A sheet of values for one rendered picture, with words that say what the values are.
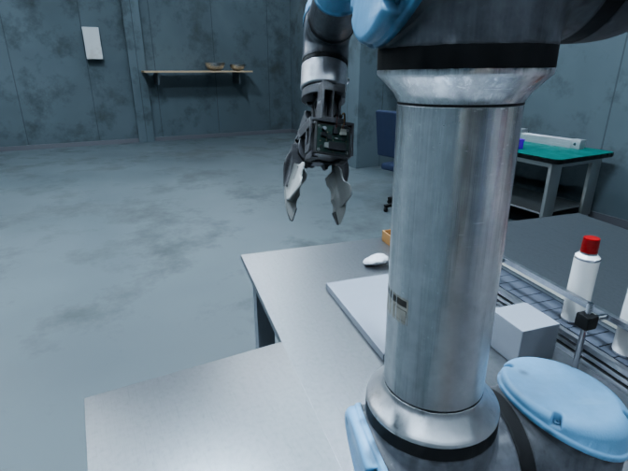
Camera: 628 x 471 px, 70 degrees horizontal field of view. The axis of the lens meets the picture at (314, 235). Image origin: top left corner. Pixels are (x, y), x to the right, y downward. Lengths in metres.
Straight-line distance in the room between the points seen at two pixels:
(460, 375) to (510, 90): 0.21
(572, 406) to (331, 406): 0.51
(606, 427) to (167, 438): 0.66
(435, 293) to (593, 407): 0.21
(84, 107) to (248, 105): 3.26
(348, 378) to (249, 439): 0.24
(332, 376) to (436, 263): 0.67
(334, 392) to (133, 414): 0.38
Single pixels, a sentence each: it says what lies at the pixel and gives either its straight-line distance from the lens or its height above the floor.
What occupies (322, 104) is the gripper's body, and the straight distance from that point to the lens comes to 0.70.
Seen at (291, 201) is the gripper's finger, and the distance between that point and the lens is 0.70.
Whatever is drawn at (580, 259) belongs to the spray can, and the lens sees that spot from 1.14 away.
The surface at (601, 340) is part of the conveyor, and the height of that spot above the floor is 0.88.
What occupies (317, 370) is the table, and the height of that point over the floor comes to 0.83.
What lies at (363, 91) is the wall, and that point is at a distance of 6.76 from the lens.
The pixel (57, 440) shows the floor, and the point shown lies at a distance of 2.27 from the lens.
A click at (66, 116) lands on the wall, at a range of 9.84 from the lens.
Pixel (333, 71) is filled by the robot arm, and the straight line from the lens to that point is 0.74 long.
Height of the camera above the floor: 1.43
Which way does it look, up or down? 21 degrees down
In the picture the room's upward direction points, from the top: straight up
